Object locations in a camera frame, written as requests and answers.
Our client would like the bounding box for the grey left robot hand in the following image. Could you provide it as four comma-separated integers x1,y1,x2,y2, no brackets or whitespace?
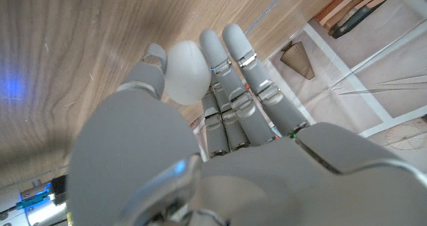
65,23,427,226

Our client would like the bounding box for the printed bookshelf backdrop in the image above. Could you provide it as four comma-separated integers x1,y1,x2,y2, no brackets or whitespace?
189,0,427,174

